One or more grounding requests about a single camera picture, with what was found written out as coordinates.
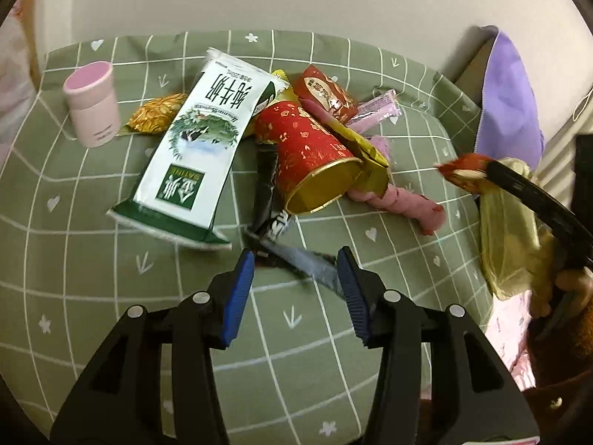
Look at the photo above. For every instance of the silver and black wrapper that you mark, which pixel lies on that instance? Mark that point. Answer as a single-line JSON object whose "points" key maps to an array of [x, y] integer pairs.
{"points": [[305, 262]]}

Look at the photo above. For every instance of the olive green bag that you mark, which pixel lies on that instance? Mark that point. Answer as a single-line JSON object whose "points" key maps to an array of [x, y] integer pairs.
{"points": [[509, 241]]}

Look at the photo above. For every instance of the pink floral bedding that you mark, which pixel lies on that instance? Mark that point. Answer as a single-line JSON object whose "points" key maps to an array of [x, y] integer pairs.
{"points": [[505, 333]]}

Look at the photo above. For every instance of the white and green milk carton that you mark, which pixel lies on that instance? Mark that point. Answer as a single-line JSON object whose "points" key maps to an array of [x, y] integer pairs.
{"points": [[199, 148]]}

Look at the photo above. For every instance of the pale pink curtain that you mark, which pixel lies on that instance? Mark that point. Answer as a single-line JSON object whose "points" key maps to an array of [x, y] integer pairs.
{"points": [[14, 83]]}

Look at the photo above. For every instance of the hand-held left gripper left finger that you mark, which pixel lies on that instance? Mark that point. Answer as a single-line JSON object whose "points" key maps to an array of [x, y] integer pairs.
{"points": [[241, 287]]}

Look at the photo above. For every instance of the small red candy wrapper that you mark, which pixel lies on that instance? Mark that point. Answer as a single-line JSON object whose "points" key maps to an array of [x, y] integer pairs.
{"points": [[463, 171]]}

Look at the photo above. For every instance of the gold foil wrapper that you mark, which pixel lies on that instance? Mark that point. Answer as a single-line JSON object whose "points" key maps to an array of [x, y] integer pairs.
{"points": [[153, 113]]}

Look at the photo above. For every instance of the pink wrapper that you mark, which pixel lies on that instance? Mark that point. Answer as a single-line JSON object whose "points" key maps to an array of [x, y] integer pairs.
{"points": [[375, 109]]}

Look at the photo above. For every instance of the green checked bed sheet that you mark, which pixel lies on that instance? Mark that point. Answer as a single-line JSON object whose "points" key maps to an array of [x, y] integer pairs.
{"points": [[92, 241]]}

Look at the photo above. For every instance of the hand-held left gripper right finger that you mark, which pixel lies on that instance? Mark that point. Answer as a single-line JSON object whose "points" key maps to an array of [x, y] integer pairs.
{"points": [[350, 292]]}

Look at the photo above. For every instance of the person's right hand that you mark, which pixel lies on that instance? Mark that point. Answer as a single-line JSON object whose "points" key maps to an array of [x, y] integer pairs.
{"points": [[574, 282]]}

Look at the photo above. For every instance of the yellow snack packet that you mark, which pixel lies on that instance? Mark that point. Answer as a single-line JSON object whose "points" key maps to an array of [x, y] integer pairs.
{"points": [[366, 148]]}

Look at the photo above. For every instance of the white ribbed panel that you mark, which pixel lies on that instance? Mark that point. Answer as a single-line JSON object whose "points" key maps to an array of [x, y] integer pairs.
{"points": [[558, 148]]}

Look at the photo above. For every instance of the purple cloth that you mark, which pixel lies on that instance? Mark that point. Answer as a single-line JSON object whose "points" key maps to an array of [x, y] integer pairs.
{"points": [[509, 102]]}

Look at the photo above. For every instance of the red snack packet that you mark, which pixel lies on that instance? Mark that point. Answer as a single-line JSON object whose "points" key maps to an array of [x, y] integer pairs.
{"points": [[324, 92]]}

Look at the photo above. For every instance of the red paper cup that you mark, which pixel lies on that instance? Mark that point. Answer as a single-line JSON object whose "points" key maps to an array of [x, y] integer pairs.
{"points": [[305, 157]]}

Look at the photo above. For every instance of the pink cup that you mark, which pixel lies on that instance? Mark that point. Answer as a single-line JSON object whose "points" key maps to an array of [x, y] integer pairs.
{"points": [[88, 104]]}

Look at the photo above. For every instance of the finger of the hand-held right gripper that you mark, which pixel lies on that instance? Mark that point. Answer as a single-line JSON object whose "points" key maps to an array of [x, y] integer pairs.
{"points": [[546, 204]]}

